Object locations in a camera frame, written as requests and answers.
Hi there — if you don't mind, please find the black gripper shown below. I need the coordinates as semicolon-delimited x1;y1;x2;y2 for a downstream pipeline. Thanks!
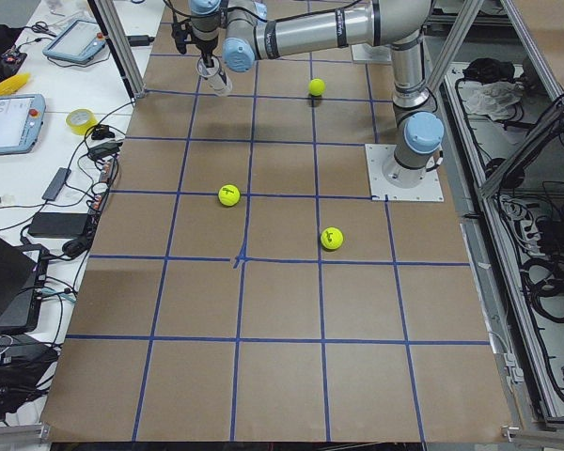
171;19;216;68

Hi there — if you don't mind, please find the clear Wilson tennis ball can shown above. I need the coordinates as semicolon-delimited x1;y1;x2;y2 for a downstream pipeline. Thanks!
196;56;233;97

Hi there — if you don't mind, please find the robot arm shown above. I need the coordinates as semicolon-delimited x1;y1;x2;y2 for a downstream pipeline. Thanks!
171;1;444;189

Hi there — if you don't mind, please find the tennis ball centre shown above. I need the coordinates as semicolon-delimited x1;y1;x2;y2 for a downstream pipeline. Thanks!
307;78;326;97

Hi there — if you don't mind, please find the tennis ball near gripper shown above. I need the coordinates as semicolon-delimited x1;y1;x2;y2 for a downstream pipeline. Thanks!
217;184;242;207

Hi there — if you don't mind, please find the tennis ball front left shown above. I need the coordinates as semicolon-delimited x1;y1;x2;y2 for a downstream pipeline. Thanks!
320;226;344;251

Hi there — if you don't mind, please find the teach pendant far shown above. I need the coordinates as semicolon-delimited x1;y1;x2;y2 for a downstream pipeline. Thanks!
42;19;106;65

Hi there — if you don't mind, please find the teach pendant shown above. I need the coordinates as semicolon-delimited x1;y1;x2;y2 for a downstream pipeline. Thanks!
42;19;106;65
0;94;46;155

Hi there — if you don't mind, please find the yellow tape roll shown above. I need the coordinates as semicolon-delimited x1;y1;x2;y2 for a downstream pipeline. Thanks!
66;108;98;135

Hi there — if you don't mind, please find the yellow corn toy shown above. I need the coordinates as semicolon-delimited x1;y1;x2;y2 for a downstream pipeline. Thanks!
0;72;31;96

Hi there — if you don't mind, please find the teach pendant near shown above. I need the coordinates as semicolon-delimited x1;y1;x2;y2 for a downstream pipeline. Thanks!
0;94;46;155

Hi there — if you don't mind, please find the black power adapter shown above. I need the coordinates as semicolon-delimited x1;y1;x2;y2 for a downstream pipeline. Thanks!
28;212;88;239

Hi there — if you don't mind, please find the black laptop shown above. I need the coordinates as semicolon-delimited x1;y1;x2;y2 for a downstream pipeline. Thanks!
0;238;48;335

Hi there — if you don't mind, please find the aluminium frame post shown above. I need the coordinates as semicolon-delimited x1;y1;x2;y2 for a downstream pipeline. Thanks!
87;0;146;101

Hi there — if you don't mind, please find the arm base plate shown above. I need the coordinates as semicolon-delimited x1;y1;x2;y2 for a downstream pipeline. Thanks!
351;43;392;65
365;144;444;202

